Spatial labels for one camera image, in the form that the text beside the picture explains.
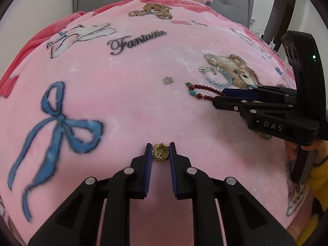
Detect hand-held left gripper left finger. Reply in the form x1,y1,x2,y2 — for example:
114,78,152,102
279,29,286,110
28,143,154,246

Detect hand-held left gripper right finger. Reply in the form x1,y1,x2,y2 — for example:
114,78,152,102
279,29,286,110
169,142,298,246

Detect dark wooden furniture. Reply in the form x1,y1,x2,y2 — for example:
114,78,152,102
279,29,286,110
263,0,298,42

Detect clear plastic box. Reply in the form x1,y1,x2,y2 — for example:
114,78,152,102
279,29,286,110
275,65,294,88

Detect dark red bead bracelet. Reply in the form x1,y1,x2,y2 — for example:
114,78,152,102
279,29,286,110
186,82,227,100

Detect pink printed blanket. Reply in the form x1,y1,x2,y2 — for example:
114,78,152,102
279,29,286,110
0,0,316,246

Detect light blue bead bracelet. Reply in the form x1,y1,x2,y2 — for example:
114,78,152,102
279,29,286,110
198,66,234,88

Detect person's right hand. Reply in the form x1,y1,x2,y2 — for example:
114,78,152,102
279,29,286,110
284,139,328,166

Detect small glass ornaments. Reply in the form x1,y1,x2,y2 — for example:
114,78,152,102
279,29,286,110
251,18,279,51

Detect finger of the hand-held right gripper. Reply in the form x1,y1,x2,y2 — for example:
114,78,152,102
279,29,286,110
222,86,298,102
212,96,293,115

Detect gold ring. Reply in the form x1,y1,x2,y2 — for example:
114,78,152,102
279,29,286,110
152,142,170,162

